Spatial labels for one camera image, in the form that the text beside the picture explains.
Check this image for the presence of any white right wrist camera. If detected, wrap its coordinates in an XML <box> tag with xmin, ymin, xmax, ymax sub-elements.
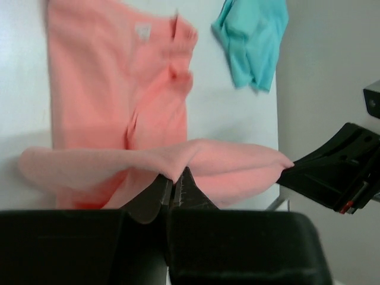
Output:
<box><xmin>363</xmin><ymin>80</ymin><xmax>380</xmax><ymax>119</ymax></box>

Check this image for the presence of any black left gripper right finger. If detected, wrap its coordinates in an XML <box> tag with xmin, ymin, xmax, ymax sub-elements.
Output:
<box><xmin>167</xmin><ymin>169</ymin><xmax>333</xmax><ymax>284</ymax></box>

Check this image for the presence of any teal t shirt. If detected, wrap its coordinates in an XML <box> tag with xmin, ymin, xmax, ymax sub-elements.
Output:
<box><xmin>211</xmin><ymin>0</ymin><xmax>289</xmax><ymax>92</ymax></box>

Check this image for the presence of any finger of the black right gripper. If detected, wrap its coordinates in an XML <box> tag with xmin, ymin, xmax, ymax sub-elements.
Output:
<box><xmin>278</xmin><ymin>123</ymin><xmax>379</xmax><ymax>214</ymax></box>

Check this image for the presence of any pink t shirt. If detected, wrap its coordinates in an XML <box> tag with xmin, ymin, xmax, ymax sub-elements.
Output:
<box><xmin>19</xmin><ymin>1</ymin><xmax>293</xmax><ymax>209</ymax></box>

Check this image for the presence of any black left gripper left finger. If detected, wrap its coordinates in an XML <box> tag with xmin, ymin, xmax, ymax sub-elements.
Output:
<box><xmin>1</xmin><ymin>176</ymin><xmax>173</xmax><ymax>284</ymax></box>

